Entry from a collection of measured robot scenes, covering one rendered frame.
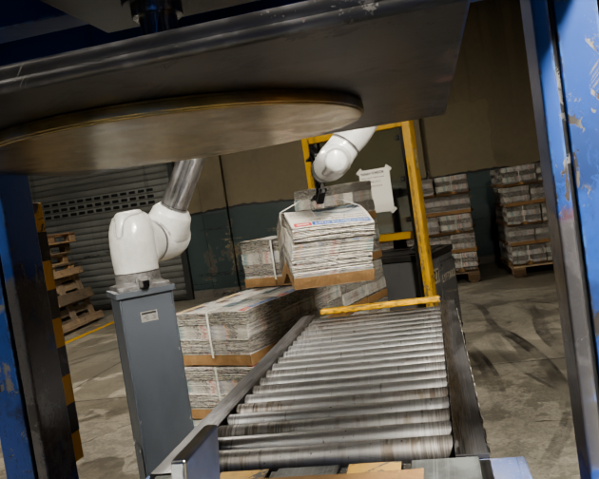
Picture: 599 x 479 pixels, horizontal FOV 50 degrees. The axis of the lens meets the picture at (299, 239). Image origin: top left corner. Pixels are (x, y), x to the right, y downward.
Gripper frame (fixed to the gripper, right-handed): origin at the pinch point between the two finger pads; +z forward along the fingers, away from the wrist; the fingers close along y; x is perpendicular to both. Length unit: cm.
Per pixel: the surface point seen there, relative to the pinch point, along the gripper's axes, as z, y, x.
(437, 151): 639, -98, 315
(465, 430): -130, 60, -6
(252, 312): 30, 47, -26
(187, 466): -213, 34, -48
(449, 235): 501, 23, 257
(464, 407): -119, 59, -2
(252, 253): 87, 23, -17
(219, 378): 39, 73, -42
